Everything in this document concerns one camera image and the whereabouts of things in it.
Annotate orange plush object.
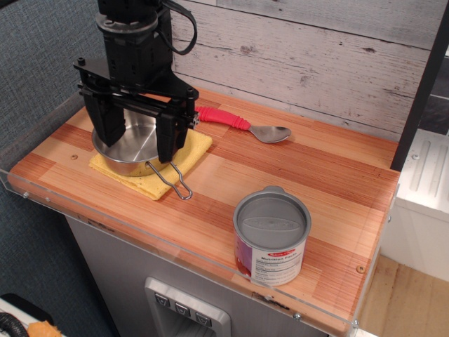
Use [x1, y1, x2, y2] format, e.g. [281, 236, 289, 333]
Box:
[27, 321, 62, 337]

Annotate white side cabinet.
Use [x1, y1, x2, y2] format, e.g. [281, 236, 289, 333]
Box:
[380, 129, 448, 281]

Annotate yellow folded cloth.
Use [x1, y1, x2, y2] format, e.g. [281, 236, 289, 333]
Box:
[89, 131, 213, 201]

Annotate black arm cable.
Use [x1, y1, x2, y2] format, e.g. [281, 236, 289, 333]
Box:
[154, 0, 198, 56]

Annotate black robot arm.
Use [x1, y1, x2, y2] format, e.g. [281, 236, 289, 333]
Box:
[74, 1, 199, 163]

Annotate red-handled metal spoon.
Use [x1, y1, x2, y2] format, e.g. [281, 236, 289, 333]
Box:
[196, 107, 291, 144]

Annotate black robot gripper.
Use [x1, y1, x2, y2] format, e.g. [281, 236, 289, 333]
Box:
[74, 29, 199, 163]

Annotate clear acrylic table guard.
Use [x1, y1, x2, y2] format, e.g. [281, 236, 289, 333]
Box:
[1, 90, 398, 336]

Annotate grey toy fridge cabinet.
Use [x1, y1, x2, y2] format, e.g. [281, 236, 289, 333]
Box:
[67, 218, 324, 336]

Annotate black right vertical post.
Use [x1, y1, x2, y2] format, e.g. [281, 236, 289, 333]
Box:
[390, 1, 448, 172]

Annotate toy food can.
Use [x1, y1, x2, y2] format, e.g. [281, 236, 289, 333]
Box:
[233, 186, 311, 286]

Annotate small stainless steel pot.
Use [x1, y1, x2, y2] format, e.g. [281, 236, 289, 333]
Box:
[91, 108, 194, 201]

